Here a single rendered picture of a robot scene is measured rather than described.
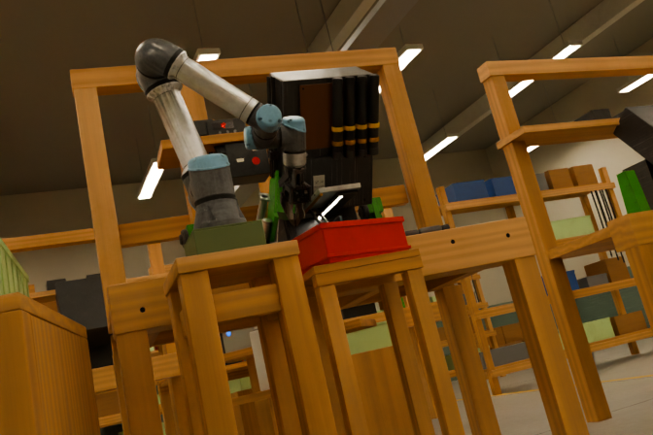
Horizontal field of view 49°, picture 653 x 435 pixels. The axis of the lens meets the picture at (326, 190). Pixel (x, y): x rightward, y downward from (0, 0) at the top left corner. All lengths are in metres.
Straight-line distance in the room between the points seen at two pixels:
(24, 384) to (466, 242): 1.60
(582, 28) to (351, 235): 9.22
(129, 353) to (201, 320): 0.50
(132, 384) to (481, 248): 1.27
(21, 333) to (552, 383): 1.79
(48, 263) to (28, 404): 11.19
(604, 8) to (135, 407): 9.46
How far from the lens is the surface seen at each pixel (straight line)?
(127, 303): 2.28
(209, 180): 2.00
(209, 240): 1.91
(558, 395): 2.71
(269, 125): 2.08
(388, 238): 2.22
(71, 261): 12.75
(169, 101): 2.25
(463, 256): 2.61
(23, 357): 1.58
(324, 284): 2.07
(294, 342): 1.85
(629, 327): 8.95
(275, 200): 2.67
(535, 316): 2.71
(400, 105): 3.43
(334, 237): 2.11
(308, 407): 1.84
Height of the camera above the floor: 0.47
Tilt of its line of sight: 15 degrees up
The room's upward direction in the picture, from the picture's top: 13 degrees counter-clockwise
